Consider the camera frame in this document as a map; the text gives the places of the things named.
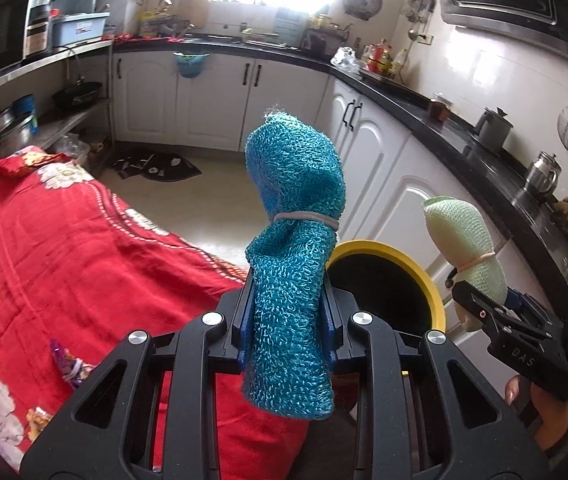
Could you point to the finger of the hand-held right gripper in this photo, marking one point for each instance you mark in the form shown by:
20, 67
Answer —
479, 310
514, 302

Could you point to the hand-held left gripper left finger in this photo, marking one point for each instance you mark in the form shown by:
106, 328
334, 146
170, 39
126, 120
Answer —
236, 347

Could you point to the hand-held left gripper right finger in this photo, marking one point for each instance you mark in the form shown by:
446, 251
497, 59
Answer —
336, 340

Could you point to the yellow trash bin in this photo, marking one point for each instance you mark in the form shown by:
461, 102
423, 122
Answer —
434, 300

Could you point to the green mesh scrubber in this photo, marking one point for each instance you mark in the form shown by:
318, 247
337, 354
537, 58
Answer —
459, 230

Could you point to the blue mesh scrubber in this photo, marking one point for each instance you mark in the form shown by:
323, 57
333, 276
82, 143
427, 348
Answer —
289, 185

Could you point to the purple snack packet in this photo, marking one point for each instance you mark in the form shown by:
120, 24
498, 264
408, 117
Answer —
66, 362

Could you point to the person's right hand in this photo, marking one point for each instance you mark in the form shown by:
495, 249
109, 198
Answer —
549, 420

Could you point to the dark cloth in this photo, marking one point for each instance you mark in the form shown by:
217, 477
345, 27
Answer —
336, 442

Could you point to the steel kettle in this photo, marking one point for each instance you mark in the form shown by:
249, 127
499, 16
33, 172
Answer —
541, 177

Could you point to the grey metal pot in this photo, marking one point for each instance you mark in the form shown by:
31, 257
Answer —
494, 132

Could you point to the red floral blanket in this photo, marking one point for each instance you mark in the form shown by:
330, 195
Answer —
89, 260

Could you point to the black floor mat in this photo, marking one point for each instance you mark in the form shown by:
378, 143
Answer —
164, 167

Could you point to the dark red jar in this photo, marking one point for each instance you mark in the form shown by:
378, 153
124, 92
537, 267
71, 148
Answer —
440, 107

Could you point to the white kitchen cabinets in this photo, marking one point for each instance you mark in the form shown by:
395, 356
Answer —
214, 105

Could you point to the clear plastic box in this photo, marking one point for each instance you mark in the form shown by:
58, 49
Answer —
75, 147

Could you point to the red label bottle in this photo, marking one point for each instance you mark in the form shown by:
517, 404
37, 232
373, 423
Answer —
378, 57

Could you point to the clear plastic bag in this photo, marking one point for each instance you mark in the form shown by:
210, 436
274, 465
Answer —
346, 57

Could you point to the blue hanging bin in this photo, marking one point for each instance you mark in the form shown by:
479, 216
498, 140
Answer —
191, 65

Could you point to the black pan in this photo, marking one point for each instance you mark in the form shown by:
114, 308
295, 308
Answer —
76, 95

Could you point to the steel pot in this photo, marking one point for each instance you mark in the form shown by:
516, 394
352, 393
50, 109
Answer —
4, 135

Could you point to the blue cylindrical container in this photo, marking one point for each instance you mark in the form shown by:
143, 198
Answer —
26, 110

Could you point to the light blue drawer organizer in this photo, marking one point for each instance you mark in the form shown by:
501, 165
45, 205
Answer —
290, 25

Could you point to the stainless steel shelf rack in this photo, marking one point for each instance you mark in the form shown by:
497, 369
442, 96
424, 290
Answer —
54, 57

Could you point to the beige cutting board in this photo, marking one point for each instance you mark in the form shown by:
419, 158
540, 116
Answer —
191, 0

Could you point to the blue plastic dish bin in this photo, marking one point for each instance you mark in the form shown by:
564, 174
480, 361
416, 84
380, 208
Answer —
76, 27

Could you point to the black blender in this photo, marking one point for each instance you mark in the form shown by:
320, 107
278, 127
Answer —
41, 10

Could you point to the small grey wall fan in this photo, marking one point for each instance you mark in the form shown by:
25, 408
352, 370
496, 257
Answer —
362, 2

